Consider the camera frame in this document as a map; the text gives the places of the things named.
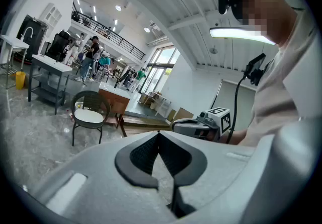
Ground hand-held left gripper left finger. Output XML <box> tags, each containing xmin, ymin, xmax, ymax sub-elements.
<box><xmin>75</xmin><ymin>131</ymin><xmax>174</xmax><ymax>218</ymax></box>

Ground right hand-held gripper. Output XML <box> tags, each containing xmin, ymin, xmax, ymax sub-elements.
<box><xmin>172</xmin><ymin>107</ymin><xmax>231</xmax><ymax>142</ymax></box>

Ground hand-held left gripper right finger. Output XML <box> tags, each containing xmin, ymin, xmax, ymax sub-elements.
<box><xmin>158</xmin><ymin>131</ymin><xmax>250</xmax><ymax>218</ymax></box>

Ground white round cushion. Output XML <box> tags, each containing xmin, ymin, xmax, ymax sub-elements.
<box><xmin>74</xmin><ymin>109</ymin><xmax>105</xmax><ymax>123</ymax></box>

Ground dark wicker chair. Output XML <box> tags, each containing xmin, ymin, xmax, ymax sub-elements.
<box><xmin>71</xmin><ymin>90</ymin><xmax>112</xmax><ymax>147</ymax></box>

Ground person's right forearm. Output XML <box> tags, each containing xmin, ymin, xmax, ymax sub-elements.
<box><xmin>228</xmin><ymin>129</ymin><xmax>250</xmax><ymax>146</ymax></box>

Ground black office chair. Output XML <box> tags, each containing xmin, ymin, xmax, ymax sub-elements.
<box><xmin>45</xmin><ymin>31</ymin><xmax>70</xmax><ymax>63</ymax></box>

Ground brown cardboard sheet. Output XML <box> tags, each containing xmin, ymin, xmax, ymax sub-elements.
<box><xmin>173</xmin><ymin>107</ymin><xmax>195</xmax><ymax>123</ymax></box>

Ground white low table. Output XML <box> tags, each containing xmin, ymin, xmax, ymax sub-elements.
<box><xmin>138</xmin><ymin>91</ymin><xmax>173</xmax><ymax>116</ymax></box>

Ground wooden slat platform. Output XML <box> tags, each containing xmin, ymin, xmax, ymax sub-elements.
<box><xmin>122</xmin><ymin>114</ymin><xmax>172</xmax><ymax>138</ymax></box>

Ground wooden desk with white top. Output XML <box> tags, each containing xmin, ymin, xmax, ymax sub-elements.
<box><xmin>98</xmin><ymin>88</ymin><xmax>130</xmax><ymax>128</ymax></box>

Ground glass entrance doors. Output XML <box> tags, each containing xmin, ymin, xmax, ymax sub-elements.
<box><xmin>139</xmin><ymin>46</ymin><xmax>181</xmax><ymax>94</ymax></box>

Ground white basin top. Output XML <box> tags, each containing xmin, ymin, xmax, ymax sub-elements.
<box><xmin>99</xmin><ymin>82</ymin><xmax>133</xmax><ymax>101</ymax></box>

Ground black chest-mounted device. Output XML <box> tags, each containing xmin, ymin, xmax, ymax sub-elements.
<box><xmin>244</xmin><ymin>52</ymin><xmax>267</xmax><ymax>86</ymax></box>

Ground long white ceiling lamp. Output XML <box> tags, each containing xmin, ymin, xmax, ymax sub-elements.
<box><xmin>209</xmin><ymin>26</ymin><xmax>277</xmax><ymax>46</ymax></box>

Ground person's beige shirt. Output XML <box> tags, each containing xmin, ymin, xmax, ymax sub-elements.
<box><xmin>238</xmin><ymin>9</ymin><xmax>322</xmax><ymax>148</ymax></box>

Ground yellow bucket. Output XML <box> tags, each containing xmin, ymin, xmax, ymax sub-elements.
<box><xmin>15</xmin><ymin>71</ymin><xmax>27</xmax><ymax>91</ymax></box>

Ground white mannequin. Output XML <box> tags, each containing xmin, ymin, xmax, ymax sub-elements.
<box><xmin>63</xmin><ymin>32</ymin><xmax>86</xmax><ymax>65</ymax></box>

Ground black mezzanine railing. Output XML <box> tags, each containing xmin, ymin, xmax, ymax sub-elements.
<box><xmin>71</xmin><ymin>4</ymin><xmax>146</xmax><ymax>60</ymax></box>

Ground person's head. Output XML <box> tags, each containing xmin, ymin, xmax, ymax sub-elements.
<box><xmin>232</xmin><ymin>0</ymin><xmax>299</xmax><ymax>45</ymax></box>

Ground large black appliance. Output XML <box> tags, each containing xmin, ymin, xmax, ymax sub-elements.
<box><xmin>16</xmin><ymin>14</ymin><xmax>49</xmax><ymax>60</ymax></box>

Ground white sink stand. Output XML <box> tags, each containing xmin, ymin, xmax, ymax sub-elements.
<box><xmin>0</xmin><ymin>34</ymin><xmax>30</xmax><ymax>88</ymax></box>

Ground white curved faucet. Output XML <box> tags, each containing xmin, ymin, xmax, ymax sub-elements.
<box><xmin>21</xmin><ymin>26</ymin><xmax>34</xmax><ymax>43</ymax></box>

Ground black device cable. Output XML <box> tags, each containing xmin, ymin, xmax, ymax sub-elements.
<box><xmin>225</xmin><ymin>74</ymin><xmax>247</xmax><ymax>144</ymax></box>

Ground white table with grey frame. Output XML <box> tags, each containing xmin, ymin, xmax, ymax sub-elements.
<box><xmin>27</xmin><ymin>54</ymin><xmax>73</xmax><ymax>115</ymax></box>

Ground black head-mounted camera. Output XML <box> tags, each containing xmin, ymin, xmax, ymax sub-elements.
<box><xmin>217</xmin><ymin>0</ymin><xmax>237</xmax><ymax>15</ymax></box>

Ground white wall cabinet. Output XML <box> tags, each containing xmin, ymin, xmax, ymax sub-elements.
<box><xmin>40</xmin><ymin>2</ymin><xmax>63</xmax><ymax>30</ymax></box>

